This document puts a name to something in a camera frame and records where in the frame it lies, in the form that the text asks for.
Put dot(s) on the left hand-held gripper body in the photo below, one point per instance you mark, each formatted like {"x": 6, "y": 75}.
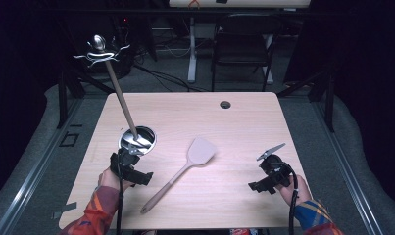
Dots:
{"x": 126, "y": 160}

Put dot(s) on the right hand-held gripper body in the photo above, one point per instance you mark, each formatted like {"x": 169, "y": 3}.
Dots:
{"x": 276, "y": 170}

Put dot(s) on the beige silicone spatula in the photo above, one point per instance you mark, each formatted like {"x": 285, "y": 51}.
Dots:
{"x": 200, "y": 152}

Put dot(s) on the person's left hand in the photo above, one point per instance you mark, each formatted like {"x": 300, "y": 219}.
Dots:
{"x": 109, "y": 180}

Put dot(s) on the person's right hand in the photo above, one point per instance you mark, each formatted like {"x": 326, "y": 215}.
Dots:
{"x": 299, "y": 192}

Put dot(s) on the red packet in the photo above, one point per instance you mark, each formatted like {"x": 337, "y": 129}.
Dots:
{"x": 240, "y": 232}

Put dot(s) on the grey tape strip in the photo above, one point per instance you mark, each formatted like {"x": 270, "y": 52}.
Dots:
{"x": 65, "y": 210}

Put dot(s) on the black metal stand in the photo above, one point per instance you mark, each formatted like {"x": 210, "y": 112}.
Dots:
{"x": 327, "y": 98}
{"x": 62, "y": 94}

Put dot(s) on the white desk with legs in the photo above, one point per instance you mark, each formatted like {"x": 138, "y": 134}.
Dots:
{"x": 192, "y": 49}

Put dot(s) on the black folding chair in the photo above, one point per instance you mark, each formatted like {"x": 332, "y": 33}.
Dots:
{"x": 244, "y": 42}

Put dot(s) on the aluminium floor rail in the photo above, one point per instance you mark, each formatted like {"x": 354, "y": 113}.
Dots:
{"x": 38, "y": 163}
{"x": 345, "y": 163}

